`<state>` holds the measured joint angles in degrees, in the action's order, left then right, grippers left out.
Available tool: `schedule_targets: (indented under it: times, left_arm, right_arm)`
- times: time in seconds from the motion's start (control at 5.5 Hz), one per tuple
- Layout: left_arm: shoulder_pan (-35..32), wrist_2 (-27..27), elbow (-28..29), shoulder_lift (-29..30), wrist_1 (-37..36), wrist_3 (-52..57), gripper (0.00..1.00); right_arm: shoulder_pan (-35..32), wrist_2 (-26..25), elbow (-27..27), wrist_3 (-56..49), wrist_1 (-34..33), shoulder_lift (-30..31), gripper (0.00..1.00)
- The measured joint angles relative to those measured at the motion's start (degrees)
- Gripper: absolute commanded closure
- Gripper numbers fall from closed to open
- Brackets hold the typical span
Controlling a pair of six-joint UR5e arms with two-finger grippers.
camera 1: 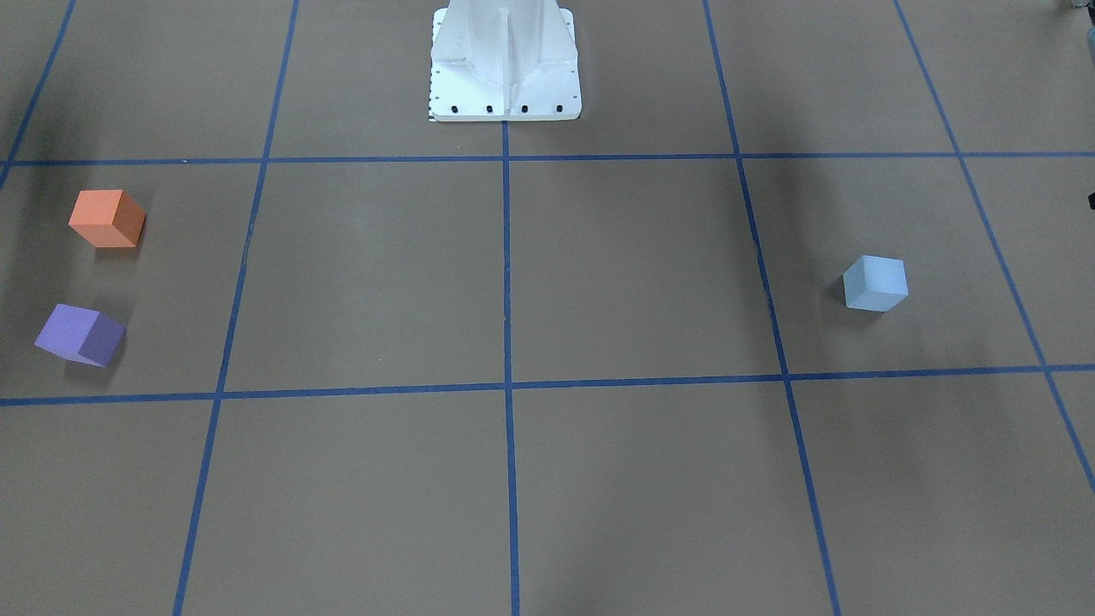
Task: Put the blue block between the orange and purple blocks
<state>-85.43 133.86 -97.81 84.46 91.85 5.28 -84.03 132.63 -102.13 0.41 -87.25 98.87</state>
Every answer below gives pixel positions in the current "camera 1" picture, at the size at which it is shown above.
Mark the blue tape strip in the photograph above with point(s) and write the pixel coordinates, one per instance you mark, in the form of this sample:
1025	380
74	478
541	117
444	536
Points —
510	430

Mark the orange foam block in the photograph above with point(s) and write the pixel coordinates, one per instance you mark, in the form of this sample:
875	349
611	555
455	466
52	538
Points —
108	219

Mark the light blue foam block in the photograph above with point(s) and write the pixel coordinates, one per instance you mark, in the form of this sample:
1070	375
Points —
874	283

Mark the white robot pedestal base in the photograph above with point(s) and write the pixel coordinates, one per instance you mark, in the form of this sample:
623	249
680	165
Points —
504	61

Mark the purple foam block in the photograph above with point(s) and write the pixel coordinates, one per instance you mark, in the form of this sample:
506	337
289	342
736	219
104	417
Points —
80	335

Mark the blue tape strip crossing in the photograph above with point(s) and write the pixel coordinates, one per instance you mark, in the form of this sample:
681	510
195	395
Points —
476	387

